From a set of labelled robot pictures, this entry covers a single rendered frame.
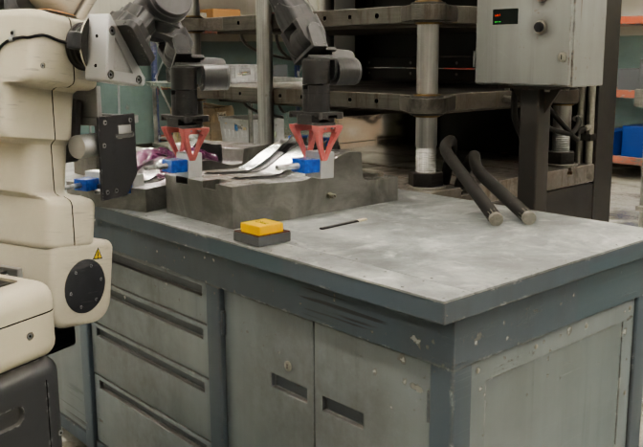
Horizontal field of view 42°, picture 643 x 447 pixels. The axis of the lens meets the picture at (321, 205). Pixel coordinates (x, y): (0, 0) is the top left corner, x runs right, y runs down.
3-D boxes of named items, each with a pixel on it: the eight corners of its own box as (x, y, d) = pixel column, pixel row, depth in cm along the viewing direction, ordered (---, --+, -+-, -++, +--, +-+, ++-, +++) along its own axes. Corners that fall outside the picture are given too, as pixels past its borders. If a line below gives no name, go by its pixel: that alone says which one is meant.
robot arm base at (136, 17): (77, 26, 145) (130, 25, 140) (102, -1, 150) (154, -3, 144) (101, 65, 151) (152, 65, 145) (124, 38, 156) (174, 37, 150)
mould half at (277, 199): (232, 229, 172) (231, 165, 170) (166, 212, 191) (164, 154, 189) (397, 200, 205) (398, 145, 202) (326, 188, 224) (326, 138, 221)
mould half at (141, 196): (146, 212, 191) (144, 165, 189) (67, 202, 204) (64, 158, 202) (269, 183, 233) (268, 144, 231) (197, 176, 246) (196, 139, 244)
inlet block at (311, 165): (284, 182, 163) (284, 155, 162) (268, 179, 167) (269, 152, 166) (333, 177, 172) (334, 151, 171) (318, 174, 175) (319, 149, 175)
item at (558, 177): (430, 214, 225) (430, 188, 224) (173, 167, 321) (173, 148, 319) (593, 181, 280) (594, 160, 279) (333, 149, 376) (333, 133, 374)
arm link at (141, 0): (117, 23, 151) (127, 8, 147) (145, -9, 157) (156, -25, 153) (158, 55, 153) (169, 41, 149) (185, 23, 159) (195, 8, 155)
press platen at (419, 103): (436, 162, 222) (437, 95, 219) (176, 130, 317) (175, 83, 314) (599, 139, 277) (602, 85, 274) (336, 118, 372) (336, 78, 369)
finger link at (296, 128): (313, 156, 177) (313, 112, 175) (335, 159, 172) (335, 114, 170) (288, 159, 173) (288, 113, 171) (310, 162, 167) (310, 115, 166)
